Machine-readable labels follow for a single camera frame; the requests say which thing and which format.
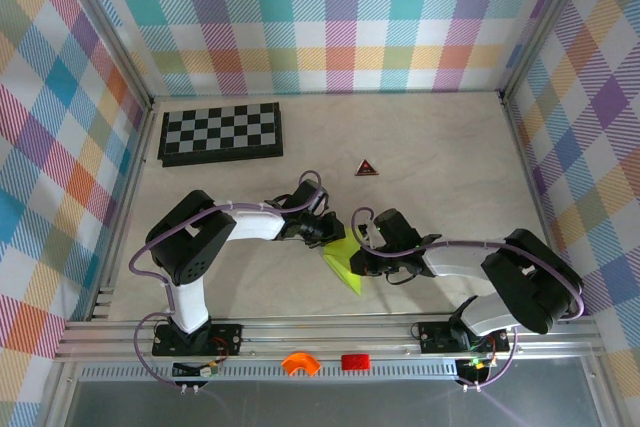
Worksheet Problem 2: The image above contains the lime green paper sheet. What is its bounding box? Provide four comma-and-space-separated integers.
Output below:
322, 226, 375, 297

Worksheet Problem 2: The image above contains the shiny metal sheet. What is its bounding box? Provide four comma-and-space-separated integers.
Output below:
64, 379, 604, 427

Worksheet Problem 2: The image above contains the red plastic block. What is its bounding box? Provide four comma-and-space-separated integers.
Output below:
341, 353, 372, 372

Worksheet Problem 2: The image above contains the black and grey chessboard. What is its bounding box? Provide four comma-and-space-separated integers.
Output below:
157, 101, 285, 169

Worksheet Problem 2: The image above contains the small circuit board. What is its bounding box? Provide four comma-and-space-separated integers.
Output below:
172, 360, 221, 379
457, 355, 497, 373

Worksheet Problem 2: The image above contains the orange curved plastic piece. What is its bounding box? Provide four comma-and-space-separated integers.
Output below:
281, 351, 321, 378

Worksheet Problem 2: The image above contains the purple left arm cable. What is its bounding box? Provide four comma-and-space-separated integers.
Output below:
128, 169, 325, 389

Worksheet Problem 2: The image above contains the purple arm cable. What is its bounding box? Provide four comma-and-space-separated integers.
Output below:
350, 205, 587, 391
128, 169, 325, 389

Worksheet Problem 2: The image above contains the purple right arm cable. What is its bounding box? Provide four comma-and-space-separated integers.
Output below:
350, 205, 587, 391

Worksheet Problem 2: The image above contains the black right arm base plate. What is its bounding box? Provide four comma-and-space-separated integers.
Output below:
417, 319, 511, 354

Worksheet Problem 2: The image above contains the aluminium mounting rail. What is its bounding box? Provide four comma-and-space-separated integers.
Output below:
54, 317, 601, 362

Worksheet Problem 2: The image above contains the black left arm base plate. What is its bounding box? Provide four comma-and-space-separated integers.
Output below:
152, 322, 244, 358

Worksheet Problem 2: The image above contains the aluminium side rail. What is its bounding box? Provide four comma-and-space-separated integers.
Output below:
84, 96, 157, 323
499, 91, 571, 318

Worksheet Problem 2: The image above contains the grey slotted cable duct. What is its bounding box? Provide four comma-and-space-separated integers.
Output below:
79, 365, 461, 382

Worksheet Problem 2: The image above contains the aluminium frame post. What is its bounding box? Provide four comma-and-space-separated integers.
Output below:
499, 0, 599, 103
49, 0, 156, 111

